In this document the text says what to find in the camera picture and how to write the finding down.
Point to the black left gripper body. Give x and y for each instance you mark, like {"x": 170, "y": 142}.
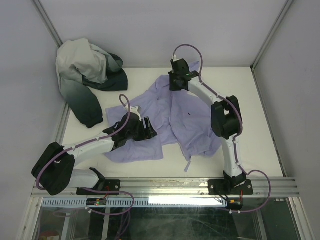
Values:
{"x": 180, "y": 75}

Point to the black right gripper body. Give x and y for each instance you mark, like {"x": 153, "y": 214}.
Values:
{"x": 139, "y": 127}

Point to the lavender purple jacket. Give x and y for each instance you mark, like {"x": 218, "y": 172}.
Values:
{"x": 178, "y": 118}

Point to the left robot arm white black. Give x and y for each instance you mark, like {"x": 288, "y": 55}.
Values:
{"x": 56, "y": 169}

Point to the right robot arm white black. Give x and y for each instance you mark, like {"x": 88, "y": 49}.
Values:
{"x": 223, "y": 125}

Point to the grey and dark green jacket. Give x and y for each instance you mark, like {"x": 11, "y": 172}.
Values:
{"x": 81, "y": 67}

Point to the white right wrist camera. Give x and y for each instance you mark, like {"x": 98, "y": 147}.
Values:
{"x": 174, "y": 58}

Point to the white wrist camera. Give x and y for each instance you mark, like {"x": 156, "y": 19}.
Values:
{"x": 174, "y": 58}
{"x": 135, "y": 110}

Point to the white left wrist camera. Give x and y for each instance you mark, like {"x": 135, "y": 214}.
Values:
{"x": 135, "y": 110}

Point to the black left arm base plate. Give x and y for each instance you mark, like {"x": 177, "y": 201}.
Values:
{"x": 112, "y": 187}

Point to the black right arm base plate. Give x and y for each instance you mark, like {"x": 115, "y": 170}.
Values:
{"x": 222, "y": 187}

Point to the aluminium right corner post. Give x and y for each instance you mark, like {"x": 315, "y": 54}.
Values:
{"x": 271, "y": 34}

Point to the aluminium corner post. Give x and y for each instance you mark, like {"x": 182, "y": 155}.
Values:
{"x": 47, "y": 22}
{"x": 271, "y": 34}

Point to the grey slotted cable duct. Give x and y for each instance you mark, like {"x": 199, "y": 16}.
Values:
{"x": 140, "y": 202}

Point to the aluminium mounting rail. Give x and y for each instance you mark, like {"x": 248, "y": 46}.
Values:
{"x": 281, "y": 187}

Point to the aluminium left corner post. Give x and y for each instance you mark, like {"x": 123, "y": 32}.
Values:
{"x": 47, "y": 22}

